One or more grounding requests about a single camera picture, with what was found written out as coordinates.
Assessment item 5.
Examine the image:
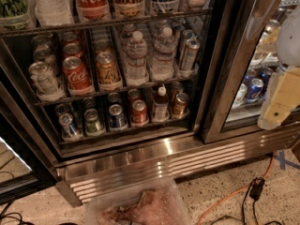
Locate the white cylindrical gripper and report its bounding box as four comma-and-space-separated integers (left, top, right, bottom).
257, 67, 300, 130

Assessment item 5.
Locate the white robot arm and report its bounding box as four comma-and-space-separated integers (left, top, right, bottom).
257, 5, 300, 129

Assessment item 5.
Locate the pepsi can behind door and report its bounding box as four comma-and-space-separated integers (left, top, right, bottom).
245, 78, 263, 103

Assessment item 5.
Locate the right fridge glass door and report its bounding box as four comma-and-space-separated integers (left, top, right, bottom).
201, 0, 300, 144

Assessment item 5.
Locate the copper brown soda can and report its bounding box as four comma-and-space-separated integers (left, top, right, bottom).
172, 93, 189, 118

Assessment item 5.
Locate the slim silver energy can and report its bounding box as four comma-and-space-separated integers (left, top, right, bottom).
179, 39, 200, 77

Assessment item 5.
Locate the red soda can front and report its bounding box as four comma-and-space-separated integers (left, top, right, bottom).
131, 100, 149, 127

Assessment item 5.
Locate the blue pepsi can front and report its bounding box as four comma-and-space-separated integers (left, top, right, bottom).
109, 104, 128, 130

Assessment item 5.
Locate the blue pepsi can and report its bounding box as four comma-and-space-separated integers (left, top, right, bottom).
58, 113, 83, 142
109, 104, 128, 130

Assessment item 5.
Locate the orange soda can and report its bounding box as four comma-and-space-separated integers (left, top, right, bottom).
96, 52, 123, 91

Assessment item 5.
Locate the stainless steel glass-door fridge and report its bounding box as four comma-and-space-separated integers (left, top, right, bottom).
0, 0, 299, 206

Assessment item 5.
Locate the green soda can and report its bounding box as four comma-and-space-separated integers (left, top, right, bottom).
84, 109, 105, 136

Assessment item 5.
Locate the red coca-cola can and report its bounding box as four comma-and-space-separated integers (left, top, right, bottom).
63, 56, 95, 96

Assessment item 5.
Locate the blue pepsi can left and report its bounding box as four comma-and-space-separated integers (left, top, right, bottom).
58, 113, 83, 142

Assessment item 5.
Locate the silver white soda can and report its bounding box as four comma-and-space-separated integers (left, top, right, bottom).
28, 61, 66, 101

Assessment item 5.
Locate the black power adapter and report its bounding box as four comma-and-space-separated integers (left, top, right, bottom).
249, 177, 265, 201

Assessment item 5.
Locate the clear water bottle right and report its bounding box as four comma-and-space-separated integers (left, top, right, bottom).
151, 27, 176, 82

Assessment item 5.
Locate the clear water bottle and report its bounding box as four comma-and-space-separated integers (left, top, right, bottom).
126, 31, 148, 85
151, 27, 176, 82

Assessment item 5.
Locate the brown juice bottle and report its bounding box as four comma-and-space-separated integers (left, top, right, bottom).
152, 86, 169, 122

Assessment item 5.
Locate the clear water bottle left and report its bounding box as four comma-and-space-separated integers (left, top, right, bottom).
126, 31, 148, 85

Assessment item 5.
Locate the clear plastic bin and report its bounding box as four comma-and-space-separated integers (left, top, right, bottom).
85, 178, 192, 225

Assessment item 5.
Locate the large coca-cola bottle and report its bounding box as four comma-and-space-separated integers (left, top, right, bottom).
76, 0, 109, 21

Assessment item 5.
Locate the orange extension cable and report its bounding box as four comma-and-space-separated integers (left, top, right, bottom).
196, 153, 276, 225

